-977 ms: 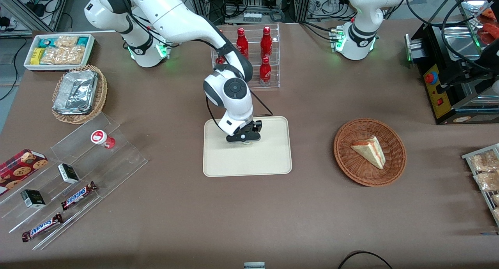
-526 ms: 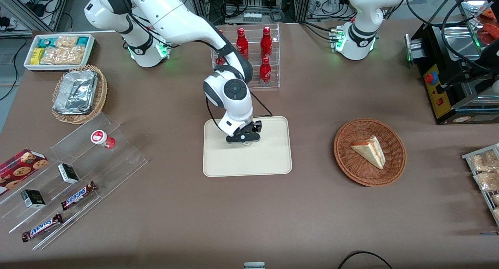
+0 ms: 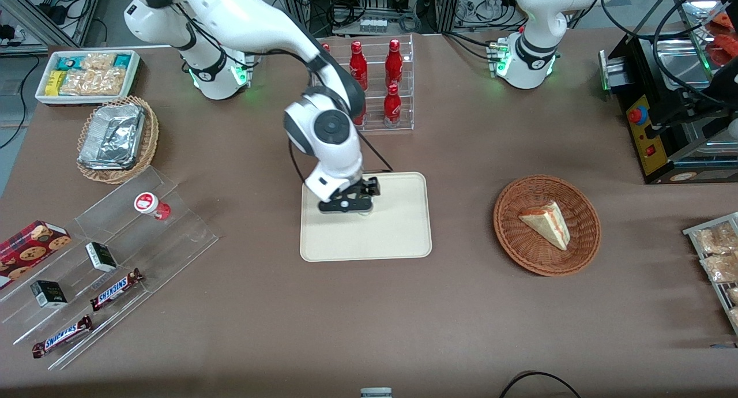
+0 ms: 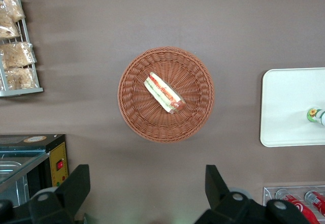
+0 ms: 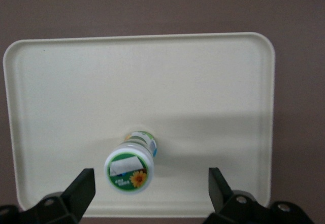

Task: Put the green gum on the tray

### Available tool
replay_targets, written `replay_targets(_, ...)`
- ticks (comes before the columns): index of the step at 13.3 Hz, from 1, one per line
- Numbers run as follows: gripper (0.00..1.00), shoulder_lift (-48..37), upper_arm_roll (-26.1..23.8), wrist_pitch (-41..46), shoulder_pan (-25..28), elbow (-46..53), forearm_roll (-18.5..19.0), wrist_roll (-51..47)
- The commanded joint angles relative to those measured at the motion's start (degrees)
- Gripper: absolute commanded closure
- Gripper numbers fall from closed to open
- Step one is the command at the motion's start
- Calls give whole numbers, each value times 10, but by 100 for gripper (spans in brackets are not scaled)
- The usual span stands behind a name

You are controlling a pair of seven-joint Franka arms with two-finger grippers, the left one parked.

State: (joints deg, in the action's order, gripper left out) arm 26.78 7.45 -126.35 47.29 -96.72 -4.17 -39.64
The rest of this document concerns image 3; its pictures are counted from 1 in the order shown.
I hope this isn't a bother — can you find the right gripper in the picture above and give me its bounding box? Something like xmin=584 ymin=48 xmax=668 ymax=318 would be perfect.
xmin=304 ymin=166 xmax=382 ymax=203

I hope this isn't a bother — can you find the cream plastic tray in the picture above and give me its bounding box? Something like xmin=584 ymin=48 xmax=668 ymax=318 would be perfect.
xmin=300 ymin=172 xmax=433 ymax=262

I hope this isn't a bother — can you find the red gum bottle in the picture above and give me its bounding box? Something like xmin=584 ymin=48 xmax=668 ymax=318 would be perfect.
xmin=134 ymin=192 xmax=172 ymax=221

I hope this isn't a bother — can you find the black sealing machine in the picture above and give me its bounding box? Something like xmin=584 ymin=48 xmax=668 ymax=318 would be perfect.
xmin=598 ymin=0 xmax=738 ymax=185

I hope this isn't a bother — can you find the clear acrylic bottle rack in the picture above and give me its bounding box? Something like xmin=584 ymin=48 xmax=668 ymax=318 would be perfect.
xmin=310 ymin=35 xmax=415 ymax=134

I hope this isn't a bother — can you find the red snack packet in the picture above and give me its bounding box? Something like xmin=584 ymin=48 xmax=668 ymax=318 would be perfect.
xmin=707 ymin=13 xmax=738 ymax=65

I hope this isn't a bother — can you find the clear snack bag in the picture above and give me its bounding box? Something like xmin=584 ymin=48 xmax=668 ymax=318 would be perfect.
xmin=695 ymin=222 xmax=738 ymax=254
xmin=701 ymin=254 xmax=738 ymax=283

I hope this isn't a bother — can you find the wrapped sandwich wedge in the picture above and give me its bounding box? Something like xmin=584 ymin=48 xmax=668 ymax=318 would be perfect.
xmin=518 ymin=200 xmax=571 ymax=251

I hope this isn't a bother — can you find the brown wicker basket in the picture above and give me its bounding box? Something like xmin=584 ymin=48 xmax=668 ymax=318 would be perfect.
xmin=493 ymin=175 xmax=602 ymax=277

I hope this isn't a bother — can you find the clear acrylic stepped shelf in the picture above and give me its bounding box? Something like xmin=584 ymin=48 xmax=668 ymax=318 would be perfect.
xmin=0 ymin=166 xmax=220 ymax=371

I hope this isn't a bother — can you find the light wicker basket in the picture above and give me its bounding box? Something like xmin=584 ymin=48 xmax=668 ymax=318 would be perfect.
xmin=77 ymin=96 xmax=160 ymax=185

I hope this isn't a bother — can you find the silver foil container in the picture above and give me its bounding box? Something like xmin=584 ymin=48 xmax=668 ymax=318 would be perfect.
xmin=78 ymin=104 xmax=146 ymax=171

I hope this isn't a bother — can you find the Snickers chocolate bar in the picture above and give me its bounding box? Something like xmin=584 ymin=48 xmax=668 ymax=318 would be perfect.
xmin=32 ymin=315 xmax=93 ymax=359
xmin=89 ymin=268 xmax=145 ymax=312

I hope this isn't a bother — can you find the small black box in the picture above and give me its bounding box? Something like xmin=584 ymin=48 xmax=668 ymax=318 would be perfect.
xmin=85 ymin=242 xmax=118 ymax=273
xmin=30 ymin=280 xmax=68 ymax=309

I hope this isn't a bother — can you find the clear cracker bag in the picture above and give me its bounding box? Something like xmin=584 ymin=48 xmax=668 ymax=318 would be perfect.
xmin=59 ymin=68 xmax=126 ymax=96
xmin=81 ymin=53 xmax=118 ymax=71

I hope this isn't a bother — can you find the yellow snack pack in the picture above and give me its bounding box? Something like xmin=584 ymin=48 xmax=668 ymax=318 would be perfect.
xmin=44 ymin=70 xmax=66 ymax=97

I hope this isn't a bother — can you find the white snack box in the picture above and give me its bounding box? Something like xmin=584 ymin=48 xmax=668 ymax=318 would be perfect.
xmin=35 ymin=50 xmax=142 ymax=106

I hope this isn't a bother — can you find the red cookie box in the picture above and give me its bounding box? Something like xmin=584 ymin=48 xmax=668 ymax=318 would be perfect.
xmin=0 ymin=220 xmax=72 ymax=290

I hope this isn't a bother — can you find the metal wire tray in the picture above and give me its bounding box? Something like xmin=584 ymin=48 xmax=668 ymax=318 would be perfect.
xmin=683 ymin=212 xmax=738 ymax=335

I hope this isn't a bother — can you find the black floor cable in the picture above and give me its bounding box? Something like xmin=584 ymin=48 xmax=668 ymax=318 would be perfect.
xmin=499 ymin=371 xmax=583 ymax=398

